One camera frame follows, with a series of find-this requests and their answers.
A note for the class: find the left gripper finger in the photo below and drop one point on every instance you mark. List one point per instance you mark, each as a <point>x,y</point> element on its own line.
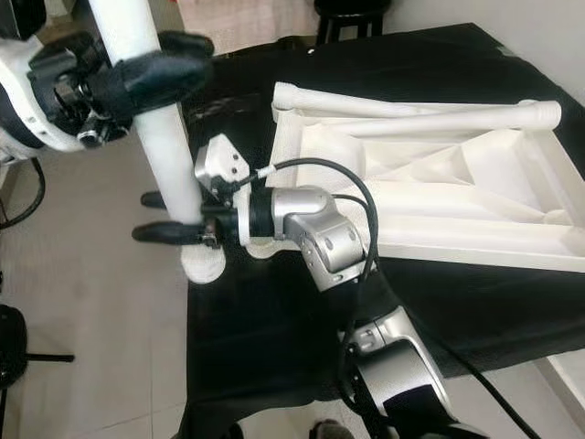
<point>164,82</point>

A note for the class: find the white plastic table leg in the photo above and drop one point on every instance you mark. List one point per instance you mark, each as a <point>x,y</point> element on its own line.
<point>512,117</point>
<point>174,155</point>
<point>356,102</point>

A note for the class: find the beige mat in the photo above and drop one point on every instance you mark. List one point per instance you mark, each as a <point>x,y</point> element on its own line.
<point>238,11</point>

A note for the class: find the black tablecloth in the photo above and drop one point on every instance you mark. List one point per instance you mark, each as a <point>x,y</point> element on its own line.
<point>265,347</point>

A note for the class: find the black tripod stand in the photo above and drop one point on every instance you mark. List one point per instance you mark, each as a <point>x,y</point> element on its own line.
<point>14,347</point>

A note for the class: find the black stool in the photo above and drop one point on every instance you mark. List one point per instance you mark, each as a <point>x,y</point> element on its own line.
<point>352,11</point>

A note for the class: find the white plastic table top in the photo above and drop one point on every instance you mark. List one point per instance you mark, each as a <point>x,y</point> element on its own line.
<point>466,192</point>

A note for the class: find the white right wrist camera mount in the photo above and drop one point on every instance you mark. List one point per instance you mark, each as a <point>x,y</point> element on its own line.
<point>219,165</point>

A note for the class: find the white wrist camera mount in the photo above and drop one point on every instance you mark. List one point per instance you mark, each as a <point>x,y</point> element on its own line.
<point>14,64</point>
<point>219,165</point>

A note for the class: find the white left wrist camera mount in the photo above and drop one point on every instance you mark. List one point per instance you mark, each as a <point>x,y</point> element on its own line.
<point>14,64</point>

